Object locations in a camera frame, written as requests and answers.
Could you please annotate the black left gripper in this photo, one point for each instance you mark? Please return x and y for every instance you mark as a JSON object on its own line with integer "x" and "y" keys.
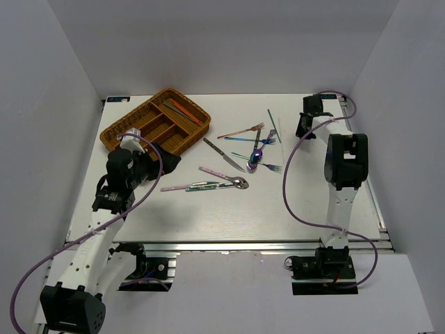
{"x": 154, "y": 165}

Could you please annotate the blue iridescent fork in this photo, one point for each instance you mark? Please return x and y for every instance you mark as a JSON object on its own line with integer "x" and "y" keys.
{"x": 250, "y": 140}

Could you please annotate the blue table label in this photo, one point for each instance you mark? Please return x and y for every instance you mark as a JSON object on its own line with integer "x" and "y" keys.
{"x": 117, "y": 99}
{"x": 328, "y": 96}

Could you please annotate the blue right table label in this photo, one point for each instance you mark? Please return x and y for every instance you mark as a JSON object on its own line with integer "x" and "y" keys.
{"x": 328, "y": 96}

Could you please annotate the green patterned handle utensil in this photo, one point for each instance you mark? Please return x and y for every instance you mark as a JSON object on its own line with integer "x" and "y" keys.
{"x": 206, "y": 187}

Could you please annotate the black handled steel knife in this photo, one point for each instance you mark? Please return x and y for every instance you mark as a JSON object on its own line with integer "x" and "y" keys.
{"x": 230, "y": 161}

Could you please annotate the dark handled silver spoon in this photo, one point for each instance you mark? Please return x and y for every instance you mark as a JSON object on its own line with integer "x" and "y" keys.
{"x": 258, "y": 136}

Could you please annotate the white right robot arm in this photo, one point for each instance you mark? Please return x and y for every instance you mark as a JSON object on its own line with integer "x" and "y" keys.
{"x": 346, "y": 166}

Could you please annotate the pink handled knife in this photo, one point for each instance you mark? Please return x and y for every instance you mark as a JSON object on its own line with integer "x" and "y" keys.
{"x": 185, "y": 186}

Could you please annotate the brown wicker cutlery tray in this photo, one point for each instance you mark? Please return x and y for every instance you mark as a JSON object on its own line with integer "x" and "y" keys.
{"x": 160, "y": 124}

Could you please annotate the rose gold fork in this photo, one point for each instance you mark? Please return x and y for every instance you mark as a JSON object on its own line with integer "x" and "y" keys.
{"x": 251, "y": 129}

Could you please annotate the iridescent purple spoon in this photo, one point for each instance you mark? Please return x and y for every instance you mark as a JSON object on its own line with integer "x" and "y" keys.
{"x": 255, "y": 159}

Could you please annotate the green handled rainbow fork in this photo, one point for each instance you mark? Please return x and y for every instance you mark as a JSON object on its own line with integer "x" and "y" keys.
{"x": 274, "y": 168}

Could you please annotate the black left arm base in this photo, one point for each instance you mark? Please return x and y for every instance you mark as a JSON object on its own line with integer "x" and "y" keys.
{"x": 153, "y": 272}

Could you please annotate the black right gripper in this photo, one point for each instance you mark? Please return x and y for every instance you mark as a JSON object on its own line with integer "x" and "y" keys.
{"x": 299, "y": 133}

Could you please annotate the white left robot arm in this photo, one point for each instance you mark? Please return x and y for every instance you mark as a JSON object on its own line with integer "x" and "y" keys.
{"x": 75, "y": 303}

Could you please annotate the silver spoon pink handle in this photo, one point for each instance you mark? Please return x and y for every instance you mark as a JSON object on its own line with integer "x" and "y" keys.
{"x": 238, "y": 182}

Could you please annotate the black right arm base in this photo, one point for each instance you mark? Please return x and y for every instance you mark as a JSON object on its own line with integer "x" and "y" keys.
{"x": 328, "y": 272}

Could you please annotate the white chopstick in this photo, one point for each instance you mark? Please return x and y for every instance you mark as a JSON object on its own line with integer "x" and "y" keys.
{"x": 281, "y": 145}

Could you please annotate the blue left table label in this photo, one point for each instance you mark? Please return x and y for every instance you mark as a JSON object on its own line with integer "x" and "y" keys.
{"x": 117, "y": 99}

